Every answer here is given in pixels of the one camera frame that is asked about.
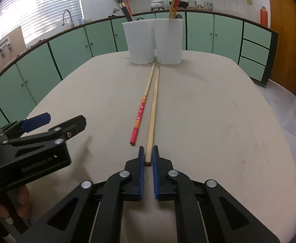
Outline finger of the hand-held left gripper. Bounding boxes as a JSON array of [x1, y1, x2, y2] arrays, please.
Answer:
[[0, 113, 52, 140], [2, 115, 87, 158]]

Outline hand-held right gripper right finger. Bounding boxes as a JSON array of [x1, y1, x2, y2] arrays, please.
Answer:
[[152, 145, 280, 243]]

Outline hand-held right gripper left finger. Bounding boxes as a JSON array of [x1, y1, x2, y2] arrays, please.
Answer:
[[33, 145, 146, 243]]

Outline white plastic cup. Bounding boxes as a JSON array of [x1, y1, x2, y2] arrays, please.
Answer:
[[122, 19, 156, 64], [153, 18, 184, 65]]

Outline black chopstick with metal band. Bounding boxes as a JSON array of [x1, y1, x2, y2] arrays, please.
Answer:
[[119, 0, 134, 22], [116, 0, 131, 22]]

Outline person's left hand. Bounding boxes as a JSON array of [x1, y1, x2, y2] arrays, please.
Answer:
[[0, 185, 33, 221]]

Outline green kitchen base cabinets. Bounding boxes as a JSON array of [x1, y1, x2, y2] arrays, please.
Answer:
[[0, 11, 278, 132]]

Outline cardboard box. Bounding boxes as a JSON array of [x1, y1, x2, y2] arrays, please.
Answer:
[[0, 26, 27, 59]]

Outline chrome kitchen faucet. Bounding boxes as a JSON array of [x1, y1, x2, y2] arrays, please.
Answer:
[[62, 10, 74, 28]]

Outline white window blinds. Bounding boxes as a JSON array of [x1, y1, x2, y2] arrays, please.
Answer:
[[0, 0, 84, 41]]

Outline white lidded pot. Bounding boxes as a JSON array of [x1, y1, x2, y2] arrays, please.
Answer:
[[149, 0, 166, 11]]

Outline black wok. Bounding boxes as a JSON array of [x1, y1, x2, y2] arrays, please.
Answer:
[[169, 1, 189, 9]]

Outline red thermos bottle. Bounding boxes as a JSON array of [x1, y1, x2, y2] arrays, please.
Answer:
[[260, 6, 268, 26]]

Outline wooden door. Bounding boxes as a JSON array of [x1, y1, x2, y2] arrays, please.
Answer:
[[265, 0, 296, 97]]

